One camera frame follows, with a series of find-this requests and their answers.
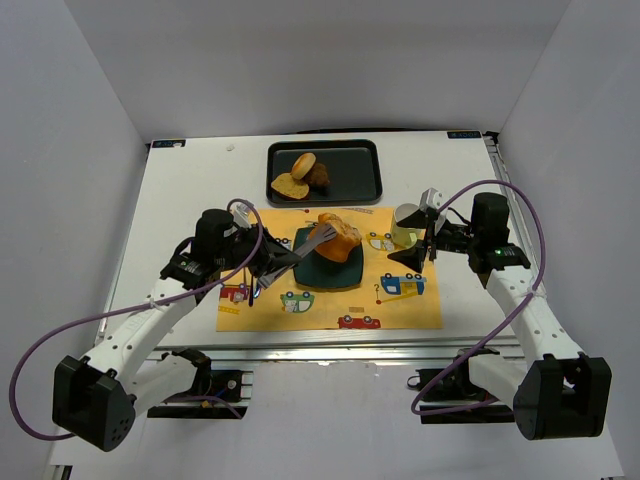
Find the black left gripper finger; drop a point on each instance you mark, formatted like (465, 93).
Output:
(278, 261)
(271, 244)

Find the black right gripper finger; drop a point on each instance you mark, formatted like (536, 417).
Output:
(412, 258)
(409, 220)

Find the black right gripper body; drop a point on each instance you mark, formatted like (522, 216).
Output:
(430, 240)

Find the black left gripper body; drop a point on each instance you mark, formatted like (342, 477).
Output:
(261, 250)

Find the orange swirl bread loaf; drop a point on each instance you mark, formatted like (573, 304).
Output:
(339, 248)

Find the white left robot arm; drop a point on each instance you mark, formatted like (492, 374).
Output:
(98, 396)

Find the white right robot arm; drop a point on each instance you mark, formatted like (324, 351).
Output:
(562, 392)

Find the dark brown bread piece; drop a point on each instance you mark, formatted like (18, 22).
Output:
(317, 177)

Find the pale yellow cup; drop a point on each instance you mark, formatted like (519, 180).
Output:
(401, 236)

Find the dark teal square plate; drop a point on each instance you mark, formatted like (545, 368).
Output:
(316, 272)

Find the iridescent purple spoon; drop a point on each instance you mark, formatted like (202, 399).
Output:
(254, 292)

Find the flat toast slice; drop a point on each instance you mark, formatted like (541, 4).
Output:
(289, 187)

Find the yellow car print placemat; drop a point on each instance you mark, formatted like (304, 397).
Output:
(390, 296)

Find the black baking tray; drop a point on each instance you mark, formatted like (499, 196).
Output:
(353, 172)

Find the round bagel bun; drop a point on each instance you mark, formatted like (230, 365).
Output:
(303, 165)

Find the right table corner label sticker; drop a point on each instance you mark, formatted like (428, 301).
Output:
(464, 134)

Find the table corner label sticker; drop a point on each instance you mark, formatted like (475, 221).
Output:
(168, 143)
(464, 134)

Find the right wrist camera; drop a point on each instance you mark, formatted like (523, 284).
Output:
(431, 198)

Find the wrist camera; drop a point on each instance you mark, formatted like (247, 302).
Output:
(431, 198)
(241, 211)

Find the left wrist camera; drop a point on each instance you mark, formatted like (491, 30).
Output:
(241, 211)

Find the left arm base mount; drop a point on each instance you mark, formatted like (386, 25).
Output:
(216, 392)

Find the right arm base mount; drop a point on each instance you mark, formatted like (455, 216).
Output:
(456, 389)

